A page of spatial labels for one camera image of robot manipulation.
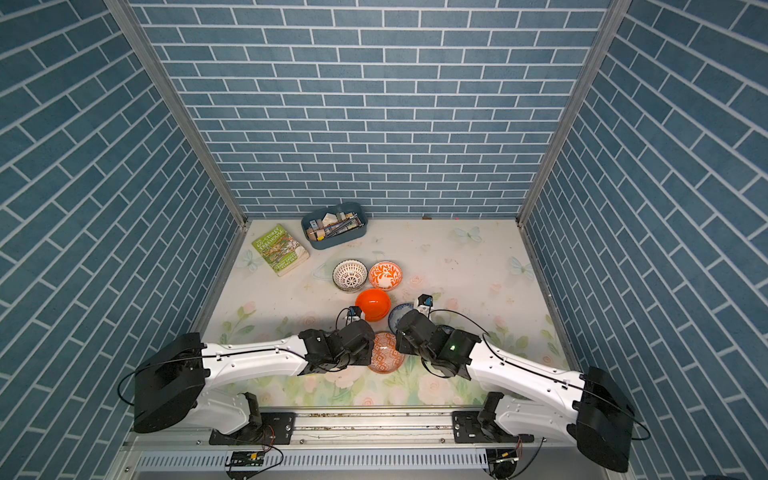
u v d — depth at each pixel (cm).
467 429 74
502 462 71
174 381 44
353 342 62
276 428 74
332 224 116
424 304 72
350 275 101
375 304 93
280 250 108
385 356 85
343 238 114
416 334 59
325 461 77
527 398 48
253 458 72
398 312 91
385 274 102
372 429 75
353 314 75
